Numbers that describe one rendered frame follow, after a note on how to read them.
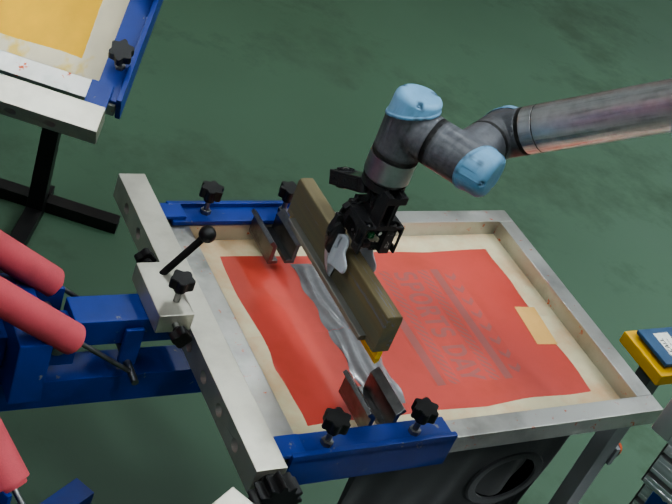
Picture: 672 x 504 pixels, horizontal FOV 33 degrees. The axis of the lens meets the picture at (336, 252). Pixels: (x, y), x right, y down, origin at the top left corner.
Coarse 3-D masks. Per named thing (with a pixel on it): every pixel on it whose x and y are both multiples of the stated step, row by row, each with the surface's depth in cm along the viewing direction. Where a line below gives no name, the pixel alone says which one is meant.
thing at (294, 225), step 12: (300, 228) 196; (300, 240) 194; (312, 252) 192; (312, 264) 191; (324, 276) 187; (336, 288) 186; (336, 300) 184; (348, 312) 182; (348, 324) 181; (360, 336) 179
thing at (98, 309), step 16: (80, 304) 171; (96, 304) 172; (112, 304) 174; (128, 304) 175; (80, 320) 169; (96, 320) 170; (112, 320) 171; (128, 320) 172; (144, 320) 173; (96, 336) 171; (112, 336) 173; (144, 336) 176; (160, 336) 177
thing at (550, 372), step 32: (512, 320) 220; (288, 352) 191; (320, 352) 194; (384, 352) 200; (512, 352) 212; (544, 352) 215; (288, 384) 185; (320, 384) 188; (416, 384) 196; (480, 384) 201; (512, 384) 204; (544, 384) 207; (576, 384) 210; (320, 416) 182
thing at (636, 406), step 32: (416, 224) 230; (448, 224) 234; (480, 224) 238; (512, 224) 241; (192, 256) 197; (512, 256) 237; (544, 288) 229; (224, 320) 187; (576, 320) 221; (608, 352) 215; (256, 384) 178; (640, 384) 211; (480, 416) 189; (512, 416) 192; (544, 416) 194; (576, 416) 197; (608, 416) 200; (640, 416) 205
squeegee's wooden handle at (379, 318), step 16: (304, 192) 195; (320, 192) 195; (288, 208) 200; (304, 208) 195; (320, 208) 191; (304, 224) 195; (320, 224) 190; (320, 240) 191; (320, 256) 191; (352, 256) 183; (336, 272) 186; (352, 272) 182; (368, 272) 181; (352, 288) 182; (368, 288) 178; (352, 304) 182; (368, 304) 178; (384, 304) 176; (368, 320) 178; (384, 320) 174; (400, 320) 175; (368, 336) 178; (384, 336) 176
